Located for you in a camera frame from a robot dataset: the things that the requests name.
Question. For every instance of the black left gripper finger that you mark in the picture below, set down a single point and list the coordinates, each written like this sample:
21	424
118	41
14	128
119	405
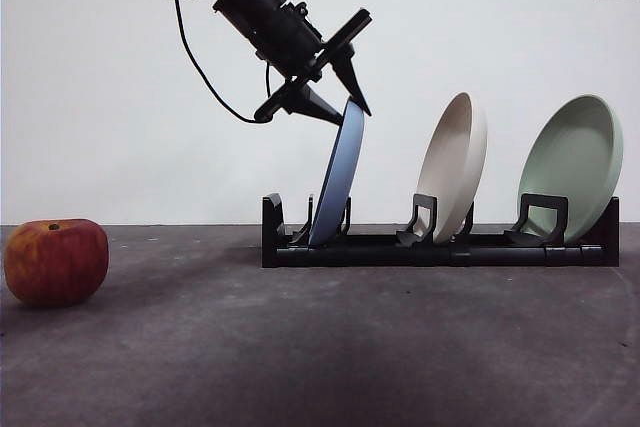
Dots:
320	108
350	74

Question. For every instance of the blue plate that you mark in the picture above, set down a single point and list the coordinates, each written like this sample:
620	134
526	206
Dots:
340	172

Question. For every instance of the red yellow apple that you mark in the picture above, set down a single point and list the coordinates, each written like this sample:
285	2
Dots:
57	267

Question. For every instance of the beige plate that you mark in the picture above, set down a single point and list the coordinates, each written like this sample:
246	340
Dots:
456	172

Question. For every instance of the black plate rack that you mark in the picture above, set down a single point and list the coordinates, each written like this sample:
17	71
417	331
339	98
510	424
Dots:
425	257

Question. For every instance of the green plate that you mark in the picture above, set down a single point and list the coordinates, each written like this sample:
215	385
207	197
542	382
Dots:
569	162

